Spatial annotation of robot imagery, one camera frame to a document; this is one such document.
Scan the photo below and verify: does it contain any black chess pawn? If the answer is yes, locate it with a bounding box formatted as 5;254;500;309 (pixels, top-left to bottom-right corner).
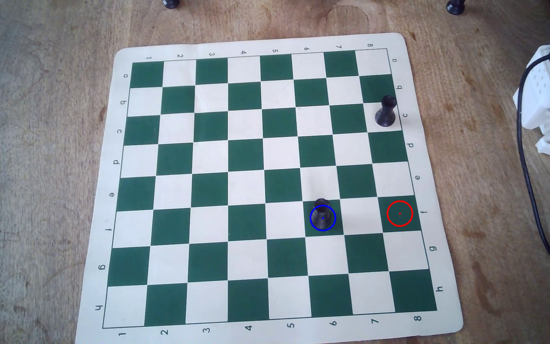
311;198;335;231
375;95;398;128

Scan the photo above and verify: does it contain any green and white chess mat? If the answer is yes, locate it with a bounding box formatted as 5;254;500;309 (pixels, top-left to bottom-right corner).
74;32;464;344

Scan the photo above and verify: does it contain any black cable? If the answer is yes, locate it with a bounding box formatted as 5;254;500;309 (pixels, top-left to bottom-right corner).
517;46;550;296

